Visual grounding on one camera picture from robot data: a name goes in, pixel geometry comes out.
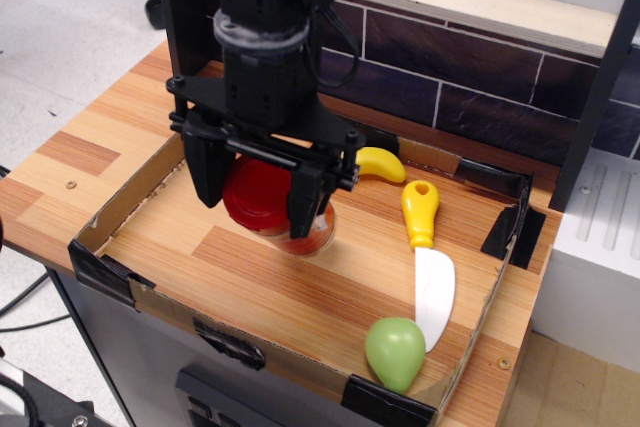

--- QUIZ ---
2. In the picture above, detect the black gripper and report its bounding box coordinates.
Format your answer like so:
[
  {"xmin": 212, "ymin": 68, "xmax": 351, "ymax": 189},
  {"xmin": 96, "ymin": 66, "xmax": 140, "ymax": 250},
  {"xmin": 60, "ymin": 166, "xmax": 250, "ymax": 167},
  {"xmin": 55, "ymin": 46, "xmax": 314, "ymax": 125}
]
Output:
[{"xmin": 166, "ymin": 48, "xmax": 365, "ymax": 239}]

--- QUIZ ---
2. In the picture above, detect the red-lidded basil spice bottle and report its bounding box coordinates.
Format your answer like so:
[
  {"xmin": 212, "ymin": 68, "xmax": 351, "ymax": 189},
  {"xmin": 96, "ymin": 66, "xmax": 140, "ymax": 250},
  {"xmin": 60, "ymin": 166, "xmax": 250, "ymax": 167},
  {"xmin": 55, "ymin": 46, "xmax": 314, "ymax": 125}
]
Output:
[{"xmin": 222, "ymin": 156, "xmax": 335, "ymax": 256}]

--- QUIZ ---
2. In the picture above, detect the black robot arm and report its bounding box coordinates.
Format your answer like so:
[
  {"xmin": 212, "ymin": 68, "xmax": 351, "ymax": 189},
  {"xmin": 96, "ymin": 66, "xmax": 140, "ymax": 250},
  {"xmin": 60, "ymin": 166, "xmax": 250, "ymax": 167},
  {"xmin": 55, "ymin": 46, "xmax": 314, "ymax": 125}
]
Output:
[{"xmin": 162, "ymin": 0, "xmax": 365, "ymax": 239}]

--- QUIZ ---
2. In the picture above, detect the cardboard fence with black tape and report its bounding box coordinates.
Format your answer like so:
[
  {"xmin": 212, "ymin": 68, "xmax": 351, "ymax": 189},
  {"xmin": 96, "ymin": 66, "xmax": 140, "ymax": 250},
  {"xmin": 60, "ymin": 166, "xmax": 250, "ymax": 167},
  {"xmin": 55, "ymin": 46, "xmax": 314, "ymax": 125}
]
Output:
[{"xmin": 69, "ymin": 136, "xmax": 546, "ymax": 426}]

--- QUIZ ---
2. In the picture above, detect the yellow toy banana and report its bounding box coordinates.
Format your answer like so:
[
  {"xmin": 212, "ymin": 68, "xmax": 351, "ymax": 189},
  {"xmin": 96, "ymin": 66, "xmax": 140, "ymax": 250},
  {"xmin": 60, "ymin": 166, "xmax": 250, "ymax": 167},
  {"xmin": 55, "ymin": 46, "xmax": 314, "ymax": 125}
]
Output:
[{"xmin": 356, "ymin": 147, "xmax": 407, "ymax": 183}]

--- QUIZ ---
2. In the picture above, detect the dark brick-pattern back panel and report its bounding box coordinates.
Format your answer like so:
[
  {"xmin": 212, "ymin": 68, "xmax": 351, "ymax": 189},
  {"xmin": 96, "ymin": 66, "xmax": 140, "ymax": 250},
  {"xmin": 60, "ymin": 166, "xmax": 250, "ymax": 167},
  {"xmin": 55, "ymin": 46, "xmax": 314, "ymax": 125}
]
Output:
[{"xmin": 167, "ymin": 0, "xmax": 639, "ymax": 166}]

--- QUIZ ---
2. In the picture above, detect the black caster wheel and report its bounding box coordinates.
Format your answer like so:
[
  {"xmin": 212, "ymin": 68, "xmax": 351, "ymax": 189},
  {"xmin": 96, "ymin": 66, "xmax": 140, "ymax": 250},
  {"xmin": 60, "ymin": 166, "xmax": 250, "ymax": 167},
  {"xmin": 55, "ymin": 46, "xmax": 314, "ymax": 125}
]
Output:
[{"xmin": 144, "ymin": 0, "xmax": 165, "ymax": 30}]

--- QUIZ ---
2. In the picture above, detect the green toy pear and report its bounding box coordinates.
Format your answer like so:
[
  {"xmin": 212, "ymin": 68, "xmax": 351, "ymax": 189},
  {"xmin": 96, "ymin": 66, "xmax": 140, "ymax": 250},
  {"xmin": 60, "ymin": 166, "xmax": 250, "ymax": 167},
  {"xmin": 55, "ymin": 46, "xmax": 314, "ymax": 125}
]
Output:
[{"xmin": 365, "ymin": 317, "xmax": 426, "ymax": 394}]

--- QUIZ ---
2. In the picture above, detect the yellow-handled white toy knife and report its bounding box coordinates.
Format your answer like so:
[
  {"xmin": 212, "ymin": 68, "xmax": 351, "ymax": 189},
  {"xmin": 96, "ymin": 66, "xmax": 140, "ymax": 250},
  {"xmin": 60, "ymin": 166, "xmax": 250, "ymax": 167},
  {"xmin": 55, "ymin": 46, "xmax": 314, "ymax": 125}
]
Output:
[{"xmin": 401, "ymin": 180, "xmax": 456, "ymax": 353}]

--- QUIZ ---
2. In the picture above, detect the black floor cable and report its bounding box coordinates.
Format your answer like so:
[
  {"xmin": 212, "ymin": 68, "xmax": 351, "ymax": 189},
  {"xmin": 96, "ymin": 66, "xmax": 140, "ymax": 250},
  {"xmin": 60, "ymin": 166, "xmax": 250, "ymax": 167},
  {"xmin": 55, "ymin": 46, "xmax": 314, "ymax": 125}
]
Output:
[{"xmin": 0, "ymin": 269, "xmax": 71, "ymax": 333}]

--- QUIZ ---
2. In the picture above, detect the black metal bracket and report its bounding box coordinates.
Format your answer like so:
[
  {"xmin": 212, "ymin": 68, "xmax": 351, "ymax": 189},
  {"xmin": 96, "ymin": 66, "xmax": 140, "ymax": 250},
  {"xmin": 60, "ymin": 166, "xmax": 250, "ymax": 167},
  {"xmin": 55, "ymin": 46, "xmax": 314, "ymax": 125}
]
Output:
[{"xmin": 1, "ymin": 359, "xmax": 103, "ymax": 426}]

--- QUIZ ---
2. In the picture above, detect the black vertical post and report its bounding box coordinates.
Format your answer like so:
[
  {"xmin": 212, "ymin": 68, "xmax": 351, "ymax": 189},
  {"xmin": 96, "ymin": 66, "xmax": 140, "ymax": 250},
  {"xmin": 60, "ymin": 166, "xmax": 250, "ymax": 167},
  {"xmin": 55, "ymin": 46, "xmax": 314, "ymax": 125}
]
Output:
[{"xmin": 548, "ymin": 0, "xmax": 639, "ymax": 212}]

